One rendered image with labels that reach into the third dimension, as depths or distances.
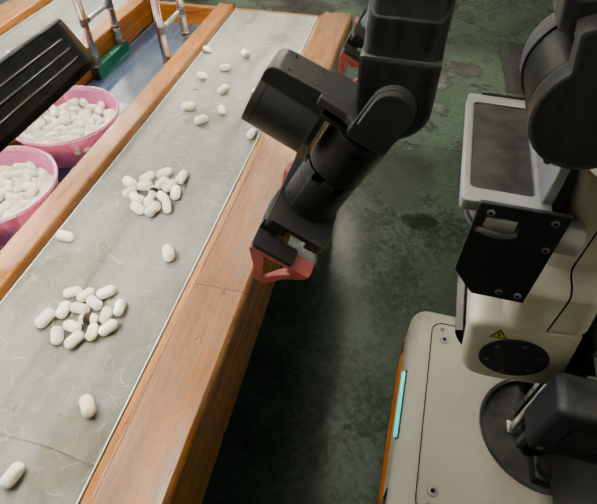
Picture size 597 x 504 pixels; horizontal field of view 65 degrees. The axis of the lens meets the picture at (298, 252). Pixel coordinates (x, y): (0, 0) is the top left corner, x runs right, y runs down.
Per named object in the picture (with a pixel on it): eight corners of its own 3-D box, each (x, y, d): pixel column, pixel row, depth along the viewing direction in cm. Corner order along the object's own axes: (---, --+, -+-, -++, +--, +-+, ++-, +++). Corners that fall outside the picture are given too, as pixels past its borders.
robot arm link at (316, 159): (393, 158, 39) (401, 121, 43) (322, 113, 38) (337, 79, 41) (350, 206, 44) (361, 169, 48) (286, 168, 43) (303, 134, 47)
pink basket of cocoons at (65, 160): (145, 123, 131) (136, 91, 124) (97, 183, 113) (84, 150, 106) (59, 111, 135) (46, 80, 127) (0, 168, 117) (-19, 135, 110)
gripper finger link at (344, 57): (319, 87, 79) (347, 40, 72) (328, 67, 83) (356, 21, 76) (353, 109, 80) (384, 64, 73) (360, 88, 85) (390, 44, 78)
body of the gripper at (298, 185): (260, 227, 46) (292, 181, 41) (289, 166, 53) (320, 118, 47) (316, 259, 47) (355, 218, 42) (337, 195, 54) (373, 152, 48)
